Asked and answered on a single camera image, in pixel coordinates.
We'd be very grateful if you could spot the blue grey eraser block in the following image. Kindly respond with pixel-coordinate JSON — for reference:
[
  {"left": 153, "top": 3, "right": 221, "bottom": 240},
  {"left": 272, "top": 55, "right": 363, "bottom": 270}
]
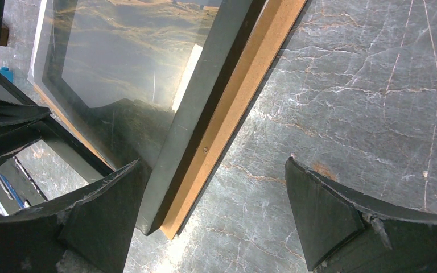
[{"left": 0, "top": 67, "right": 14, "bottom": 84}]

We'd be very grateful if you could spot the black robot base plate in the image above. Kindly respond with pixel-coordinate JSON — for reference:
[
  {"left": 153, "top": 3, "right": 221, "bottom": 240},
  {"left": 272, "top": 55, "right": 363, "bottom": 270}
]
[{"left": 0, "top": 156, "right": 48, "bottom": 216}]

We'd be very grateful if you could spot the blue slotted cable duct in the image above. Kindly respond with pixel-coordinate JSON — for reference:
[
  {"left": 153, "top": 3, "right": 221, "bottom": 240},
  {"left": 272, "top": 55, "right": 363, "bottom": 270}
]
[{"left": 0, "top": 173, "right": 27, "bottom": 209}]

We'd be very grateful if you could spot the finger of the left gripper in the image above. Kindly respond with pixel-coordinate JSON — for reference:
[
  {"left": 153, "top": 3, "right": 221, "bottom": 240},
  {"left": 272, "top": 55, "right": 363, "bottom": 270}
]
[{"left": 0, "top": 100, "right": 51, "bottom": 165}]

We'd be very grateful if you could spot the small brown wooden block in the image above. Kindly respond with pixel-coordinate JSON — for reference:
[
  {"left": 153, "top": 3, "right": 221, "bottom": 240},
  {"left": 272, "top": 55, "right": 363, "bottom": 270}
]
[{"left": 0, "top": 23, "right": 10, "bottom": 47}]

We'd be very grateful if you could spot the black picture frame with photo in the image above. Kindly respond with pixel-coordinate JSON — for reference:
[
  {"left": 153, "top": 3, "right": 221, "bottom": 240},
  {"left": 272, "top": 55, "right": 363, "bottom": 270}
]
[{"left": 0, "top": 0, "right": 268, "bottom": 237}]

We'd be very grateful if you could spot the brown fibreboard backing board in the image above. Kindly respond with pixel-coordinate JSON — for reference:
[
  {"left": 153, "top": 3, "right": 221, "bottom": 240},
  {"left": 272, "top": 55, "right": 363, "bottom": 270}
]
[{"left": 160, "top": 1, "right": 305, "bottom": 240}]

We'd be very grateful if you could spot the mountain landscape photo print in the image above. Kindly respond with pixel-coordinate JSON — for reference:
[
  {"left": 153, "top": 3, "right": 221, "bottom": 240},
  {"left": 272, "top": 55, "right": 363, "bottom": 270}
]
[{"left": 28, "top": 0, "right": 223, "bottom": 114}]

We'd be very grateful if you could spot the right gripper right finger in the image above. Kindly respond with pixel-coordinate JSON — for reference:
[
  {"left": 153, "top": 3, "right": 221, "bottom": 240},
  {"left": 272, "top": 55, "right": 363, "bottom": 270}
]
[{"left": 285, "top": 158, "right": 437, "bottom": 272}]

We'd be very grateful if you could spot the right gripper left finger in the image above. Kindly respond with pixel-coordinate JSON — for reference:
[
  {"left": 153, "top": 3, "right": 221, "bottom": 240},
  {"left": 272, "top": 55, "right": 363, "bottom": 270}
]
[{"left": 0, "top": 160, "right": 143, "bottom": 272}]

